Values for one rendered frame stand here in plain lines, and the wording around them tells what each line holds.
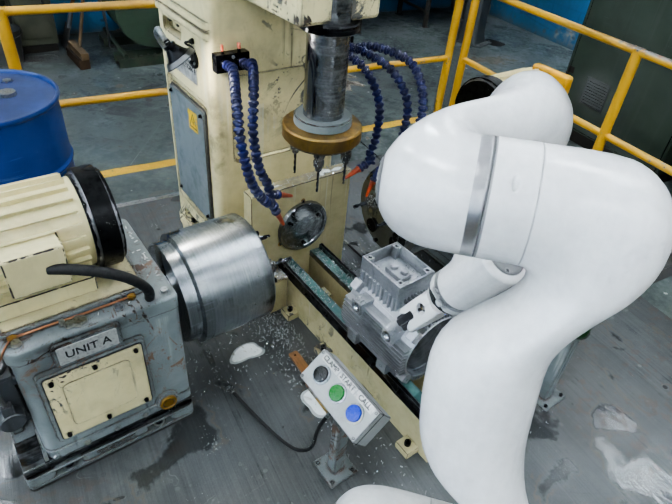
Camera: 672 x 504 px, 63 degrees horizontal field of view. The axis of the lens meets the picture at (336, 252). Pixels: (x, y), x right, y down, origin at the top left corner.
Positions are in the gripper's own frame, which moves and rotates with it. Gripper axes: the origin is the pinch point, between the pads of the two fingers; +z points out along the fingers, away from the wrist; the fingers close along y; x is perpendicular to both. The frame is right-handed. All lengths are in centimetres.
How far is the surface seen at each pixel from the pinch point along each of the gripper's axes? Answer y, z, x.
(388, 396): -1.2, 19.8, -12.0
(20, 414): -67, 19, 16
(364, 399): -18.1, -3.4, -9.0
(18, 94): -35, 121, 161
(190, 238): -28.6, 13.1, 35.5
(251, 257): -19.0, 11.6, 26.7
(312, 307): -1.2, 33.6, 15.6
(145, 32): 99, 286, 334
